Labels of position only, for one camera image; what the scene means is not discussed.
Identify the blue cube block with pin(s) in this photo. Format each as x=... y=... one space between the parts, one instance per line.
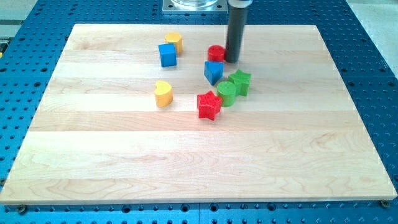
x=168 y=55

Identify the red star block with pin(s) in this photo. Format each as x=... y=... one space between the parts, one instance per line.
x=208 y=105

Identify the green cylinder block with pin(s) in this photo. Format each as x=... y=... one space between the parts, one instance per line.
x=227 y=92

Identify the yellow heart block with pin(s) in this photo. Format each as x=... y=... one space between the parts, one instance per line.
x=163 y=93

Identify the blue triangle block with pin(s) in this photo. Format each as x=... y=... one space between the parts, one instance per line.
x=213 y=71

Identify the green star block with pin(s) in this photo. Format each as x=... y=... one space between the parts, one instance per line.
x=241 y=80

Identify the red cylinder block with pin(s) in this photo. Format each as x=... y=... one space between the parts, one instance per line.
x=216 y=53

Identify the yellow hexagon block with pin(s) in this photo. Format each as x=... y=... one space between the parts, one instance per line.
x=176 y=39

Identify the light wooden board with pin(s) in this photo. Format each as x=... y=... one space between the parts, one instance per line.
x=98 y=136

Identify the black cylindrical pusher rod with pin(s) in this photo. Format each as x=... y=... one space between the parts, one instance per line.
x=236 y=22

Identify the white rod holder collar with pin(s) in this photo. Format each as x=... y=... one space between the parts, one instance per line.
x=240 y=3

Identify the left board clamp screw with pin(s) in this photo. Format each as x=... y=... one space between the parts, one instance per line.
x=21 y=209

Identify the board clamp screw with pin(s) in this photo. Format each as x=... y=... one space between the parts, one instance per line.
x=384 y=203
x=21 y=209

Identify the right board clamp screw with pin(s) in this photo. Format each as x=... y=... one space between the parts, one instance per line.
x=384 y=203

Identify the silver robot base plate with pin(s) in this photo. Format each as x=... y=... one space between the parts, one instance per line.
x=191 y=6

